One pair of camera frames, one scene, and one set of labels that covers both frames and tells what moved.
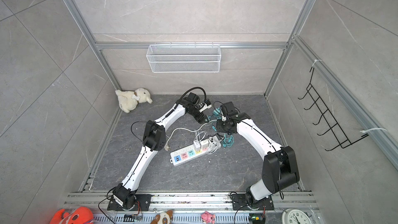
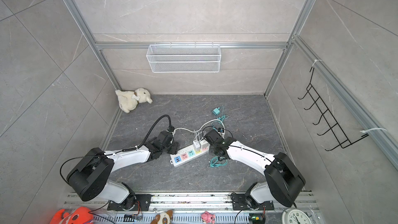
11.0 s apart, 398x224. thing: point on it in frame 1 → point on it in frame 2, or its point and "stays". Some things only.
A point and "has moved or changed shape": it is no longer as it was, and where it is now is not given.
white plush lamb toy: [128, 100] stays
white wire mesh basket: [183, 58] stays
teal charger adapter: [216, 111] stays
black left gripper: [202, 120] → [175, 147]
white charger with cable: [198, 137] stays
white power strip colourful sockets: [188, 154] stays
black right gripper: [219, 127] → [212, 147]
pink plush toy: [207, 217] stays
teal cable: [228, 139] has moved or changed shape
